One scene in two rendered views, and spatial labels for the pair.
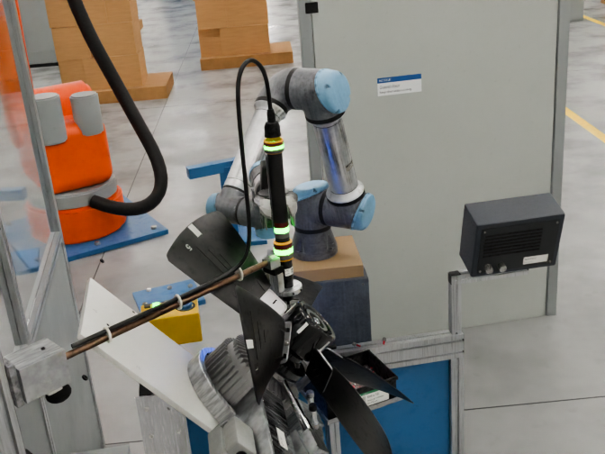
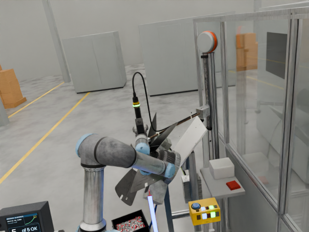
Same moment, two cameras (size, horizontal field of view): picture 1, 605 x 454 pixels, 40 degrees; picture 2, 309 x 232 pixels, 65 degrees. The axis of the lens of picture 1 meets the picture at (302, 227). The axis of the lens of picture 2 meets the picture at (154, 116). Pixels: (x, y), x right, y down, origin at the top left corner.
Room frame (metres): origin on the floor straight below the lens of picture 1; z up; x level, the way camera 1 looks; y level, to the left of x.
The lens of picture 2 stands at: (3.16, 0.29, 2.08)
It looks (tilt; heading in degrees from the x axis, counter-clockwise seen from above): 21 degrees down; 186
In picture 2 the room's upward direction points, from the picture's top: 8 degrees counter-clockwise
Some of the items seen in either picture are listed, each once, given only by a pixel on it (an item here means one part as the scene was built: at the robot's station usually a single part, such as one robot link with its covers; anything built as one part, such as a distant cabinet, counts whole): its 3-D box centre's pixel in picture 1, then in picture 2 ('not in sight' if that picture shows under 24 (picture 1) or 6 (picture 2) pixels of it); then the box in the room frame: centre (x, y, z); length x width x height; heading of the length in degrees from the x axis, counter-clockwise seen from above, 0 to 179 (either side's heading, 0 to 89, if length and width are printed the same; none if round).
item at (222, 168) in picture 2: not in sight; (220, 167); (1.46, 0.60, 0.91); 0.17 x 0.16 x 0.11; 98
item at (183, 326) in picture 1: (171, 324); (204, 211); (2.05, 0.39, 1.02); 0.16 x 0.10 x 0.11; 98
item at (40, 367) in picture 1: (33, 371); (203, 111); (1.31, 0.51, 1.35); 0.10 x 0.07 x 0.08; 133
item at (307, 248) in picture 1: (313, 237); not in sight; (2.43, -0.03, 1.09); 0.15 x 0.15 x 0.10
